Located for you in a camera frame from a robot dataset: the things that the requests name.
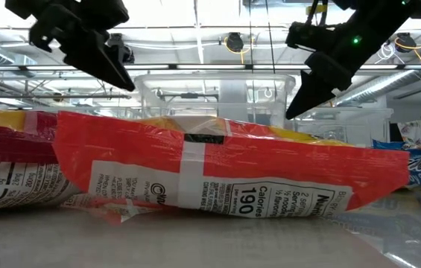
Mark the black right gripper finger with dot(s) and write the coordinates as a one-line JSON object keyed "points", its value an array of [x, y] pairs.
{"points": [[310, 97]]}

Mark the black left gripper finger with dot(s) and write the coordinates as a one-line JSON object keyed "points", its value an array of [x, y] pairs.
{"points": [[109, 67]]}

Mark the orange chicken ramen noodle pack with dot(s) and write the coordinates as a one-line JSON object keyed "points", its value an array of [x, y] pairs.
{"points": [[269, 160]]}

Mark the roast beef ramen noodle pack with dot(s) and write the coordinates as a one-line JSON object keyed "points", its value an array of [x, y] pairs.
{"points": [[9, 149]]}

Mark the red ramen noodle pack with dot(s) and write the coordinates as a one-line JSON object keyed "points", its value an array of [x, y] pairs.
{"points": [[120, 214]]}

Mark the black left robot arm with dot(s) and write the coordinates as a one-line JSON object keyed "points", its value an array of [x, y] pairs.
{"points": [[24, 7]]}

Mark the dark horizontal ceiling pipe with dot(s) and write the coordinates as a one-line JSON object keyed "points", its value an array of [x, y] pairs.
{"points": [[46, 96]]}

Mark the long ceiling light bar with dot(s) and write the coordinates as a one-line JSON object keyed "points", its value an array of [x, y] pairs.
{"points": [[210, 67]]}

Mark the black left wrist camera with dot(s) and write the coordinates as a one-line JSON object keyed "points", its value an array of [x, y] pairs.
{"points": [[106, 13]]}

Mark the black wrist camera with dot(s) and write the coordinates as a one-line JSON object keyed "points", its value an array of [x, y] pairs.
{"points": [[106, 13], [310, 35]]}

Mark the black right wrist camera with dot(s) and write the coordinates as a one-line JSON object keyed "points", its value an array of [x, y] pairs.
{"points": [[310, 35]]}

